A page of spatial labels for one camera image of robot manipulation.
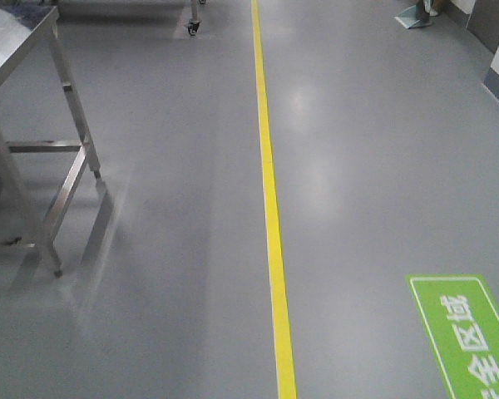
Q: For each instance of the green floor sign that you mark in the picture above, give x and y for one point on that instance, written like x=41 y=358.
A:
x=461 y=320

